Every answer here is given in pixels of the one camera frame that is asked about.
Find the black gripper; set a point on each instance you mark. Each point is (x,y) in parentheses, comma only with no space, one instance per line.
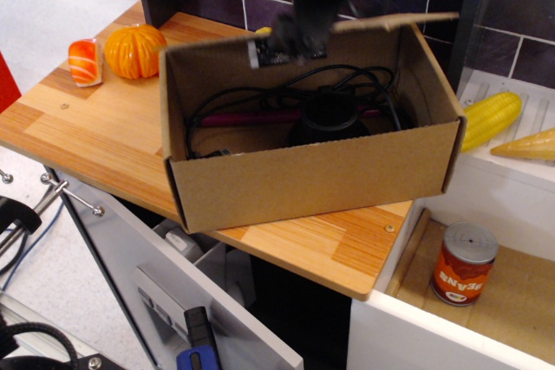
(295,39)

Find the brown cardboard box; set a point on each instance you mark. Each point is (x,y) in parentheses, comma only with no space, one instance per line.
(234,176)

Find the white open drawer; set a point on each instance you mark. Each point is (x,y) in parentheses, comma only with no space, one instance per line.
(416,320)

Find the small yellow toy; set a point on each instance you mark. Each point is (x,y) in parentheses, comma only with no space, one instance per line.
(264,31)

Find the black round device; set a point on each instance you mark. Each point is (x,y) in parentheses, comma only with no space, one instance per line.
(302,134)

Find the magenta stick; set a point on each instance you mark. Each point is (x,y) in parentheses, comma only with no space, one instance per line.
(247,118)

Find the orange toy tangerine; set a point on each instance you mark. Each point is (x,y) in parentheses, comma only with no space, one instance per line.
(132,52)

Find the salmon sushi toy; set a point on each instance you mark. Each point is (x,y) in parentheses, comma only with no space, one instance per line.
(85,62)

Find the yellow toy corn cob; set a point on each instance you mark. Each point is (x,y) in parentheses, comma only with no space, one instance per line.
(489,117)

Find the white dish rack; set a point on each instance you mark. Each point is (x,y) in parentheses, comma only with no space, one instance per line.
(537,115)

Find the grey cabinet door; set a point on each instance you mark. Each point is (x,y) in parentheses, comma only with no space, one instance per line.
(155,285)

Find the yellow toy cone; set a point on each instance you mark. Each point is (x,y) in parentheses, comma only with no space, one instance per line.
(537,146)

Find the orange beans can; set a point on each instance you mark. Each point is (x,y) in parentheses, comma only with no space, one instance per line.
(465,262)

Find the blue black tool handle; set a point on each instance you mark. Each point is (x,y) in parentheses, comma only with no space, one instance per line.
(203,353)

